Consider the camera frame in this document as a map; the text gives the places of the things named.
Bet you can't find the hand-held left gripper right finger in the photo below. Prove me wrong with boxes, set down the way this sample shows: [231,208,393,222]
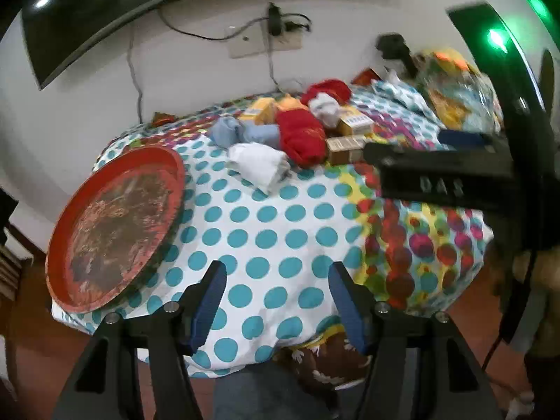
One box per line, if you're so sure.
[328,261,505,420]

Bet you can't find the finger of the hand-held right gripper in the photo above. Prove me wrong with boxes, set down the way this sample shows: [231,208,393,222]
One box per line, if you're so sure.
[437,129,498,149]

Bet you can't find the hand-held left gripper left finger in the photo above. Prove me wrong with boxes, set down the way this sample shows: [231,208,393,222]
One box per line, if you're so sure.
[50,260,228,420]

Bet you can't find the beige cardboard box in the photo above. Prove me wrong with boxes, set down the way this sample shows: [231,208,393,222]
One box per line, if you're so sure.
[326,135,369,166]

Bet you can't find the yellow medicine box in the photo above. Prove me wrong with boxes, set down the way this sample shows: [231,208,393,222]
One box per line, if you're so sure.
[336,105,376,137]
[238,98,281,126]

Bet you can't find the round red tray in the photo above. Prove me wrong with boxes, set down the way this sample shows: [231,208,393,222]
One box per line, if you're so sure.
[46,146,187,314]

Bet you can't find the white sock roll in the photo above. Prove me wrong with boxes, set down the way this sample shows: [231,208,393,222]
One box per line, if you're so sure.
[227,142,292,194]
[308,93,343,128]

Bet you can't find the red sock roll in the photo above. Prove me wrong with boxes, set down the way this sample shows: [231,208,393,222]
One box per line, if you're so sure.
[301,79,353,106]
[275,109,330,168]

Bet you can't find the blue sock roll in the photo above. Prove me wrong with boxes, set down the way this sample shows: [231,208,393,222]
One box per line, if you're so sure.
[207,116,246,148]
[242,123,281,148]

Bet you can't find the clear bag of snacks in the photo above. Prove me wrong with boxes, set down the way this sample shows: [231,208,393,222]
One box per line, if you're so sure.
[413,51,505,133]

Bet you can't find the brown floral cloth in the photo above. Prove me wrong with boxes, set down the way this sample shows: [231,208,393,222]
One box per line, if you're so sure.
[273,331,373,391]

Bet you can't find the folded polka-dot cloth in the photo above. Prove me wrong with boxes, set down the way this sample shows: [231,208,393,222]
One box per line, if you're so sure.
[372,76,441,117]

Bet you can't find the blue grey trousers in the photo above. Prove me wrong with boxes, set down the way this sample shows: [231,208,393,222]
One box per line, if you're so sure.
[213,361,338,420]

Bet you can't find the polka-dot tablecloth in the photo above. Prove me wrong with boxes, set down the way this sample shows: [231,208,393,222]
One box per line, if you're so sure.
[50,82,498,379]

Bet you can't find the red packet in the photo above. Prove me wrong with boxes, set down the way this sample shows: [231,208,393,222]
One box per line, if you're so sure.
[351,68,380,87]

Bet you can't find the wooden chair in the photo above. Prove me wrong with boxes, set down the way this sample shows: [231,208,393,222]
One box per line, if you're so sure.
[0,187,36,386]

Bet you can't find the black plug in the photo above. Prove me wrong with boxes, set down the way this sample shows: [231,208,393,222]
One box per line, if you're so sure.
[283,14,312,34]

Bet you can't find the black power adapter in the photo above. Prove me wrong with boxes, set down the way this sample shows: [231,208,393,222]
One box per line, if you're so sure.
[267,3,284,36]

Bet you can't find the black adapter cable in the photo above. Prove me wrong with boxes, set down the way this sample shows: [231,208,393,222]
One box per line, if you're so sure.
[266,35,281,92]

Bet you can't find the beige wall socket plate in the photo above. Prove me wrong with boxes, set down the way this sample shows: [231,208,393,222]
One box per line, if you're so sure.
[225,30,271,59]
[269,24,303,50]

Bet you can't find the thin grey cable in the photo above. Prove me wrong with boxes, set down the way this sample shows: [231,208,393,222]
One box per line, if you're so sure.
[126,37,144,122]

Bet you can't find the thick black cable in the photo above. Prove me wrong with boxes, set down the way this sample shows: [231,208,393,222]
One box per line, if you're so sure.
[157,8,270,41]

